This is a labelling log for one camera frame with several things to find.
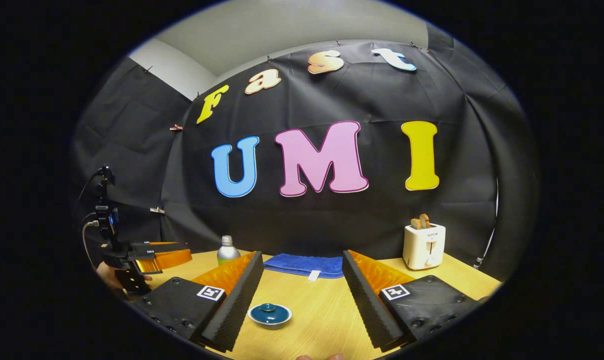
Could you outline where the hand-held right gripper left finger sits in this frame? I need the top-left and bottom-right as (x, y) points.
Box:
(129, 251), (265, 353)

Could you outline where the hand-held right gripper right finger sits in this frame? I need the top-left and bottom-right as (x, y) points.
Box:
(342, 250), (480, 352)

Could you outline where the white grey teacup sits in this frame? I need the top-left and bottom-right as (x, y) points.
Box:
(247, 303), (293, 331)

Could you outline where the silver green label water bottle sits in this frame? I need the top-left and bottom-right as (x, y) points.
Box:
(217, 235), (241, 267)

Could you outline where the blue towel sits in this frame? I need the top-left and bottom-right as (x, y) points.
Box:
(263, 253), (345, 279)

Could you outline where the white toaster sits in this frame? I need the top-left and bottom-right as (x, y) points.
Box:
(403, 223), (446, 271)

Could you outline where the black backdrop cloth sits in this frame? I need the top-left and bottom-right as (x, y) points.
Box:
(69, 22), (540, 281)

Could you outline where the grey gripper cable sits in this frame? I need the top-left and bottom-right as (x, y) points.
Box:
(81, 220), (100, 268)

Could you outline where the white cable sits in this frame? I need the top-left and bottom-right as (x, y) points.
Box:
(473, 177), (500, 269)

